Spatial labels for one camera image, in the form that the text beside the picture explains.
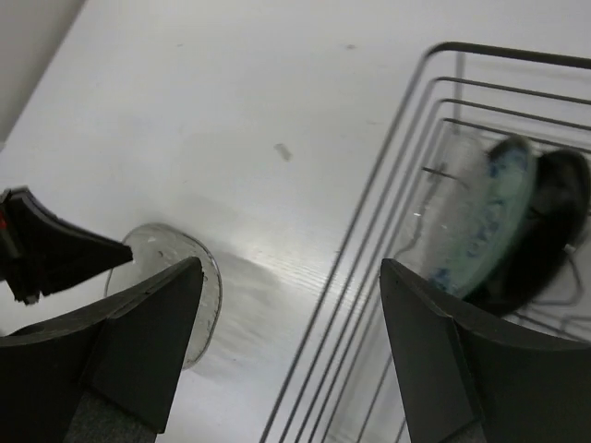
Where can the metal wire dish rack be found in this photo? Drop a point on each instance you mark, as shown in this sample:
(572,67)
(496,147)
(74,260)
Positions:
(341,385)

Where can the frosted beige glass plate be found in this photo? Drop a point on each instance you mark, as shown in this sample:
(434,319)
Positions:
(181,270)

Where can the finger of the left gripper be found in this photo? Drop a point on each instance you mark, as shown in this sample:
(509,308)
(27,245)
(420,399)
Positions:
(34,229)
(33,274)

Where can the clear ribbed glass plate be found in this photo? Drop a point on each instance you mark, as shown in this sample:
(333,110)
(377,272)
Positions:
(443,202)

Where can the black round plate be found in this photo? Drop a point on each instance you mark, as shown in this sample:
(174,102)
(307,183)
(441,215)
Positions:
(556,218)

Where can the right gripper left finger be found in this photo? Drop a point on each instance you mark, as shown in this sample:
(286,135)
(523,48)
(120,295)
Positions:
(101,373)

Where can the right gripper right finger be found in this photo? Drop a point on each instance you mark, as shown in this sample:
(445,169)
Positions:
(465,373)

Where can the blue patterned ceramic plate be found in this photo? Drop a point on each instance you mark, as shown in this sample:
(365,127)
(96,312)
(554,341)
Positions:
(509,184)

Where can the small clear tape scrap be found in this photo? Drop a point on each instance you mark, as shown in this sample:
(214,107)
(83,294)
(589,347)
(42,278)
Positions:
(283,151)

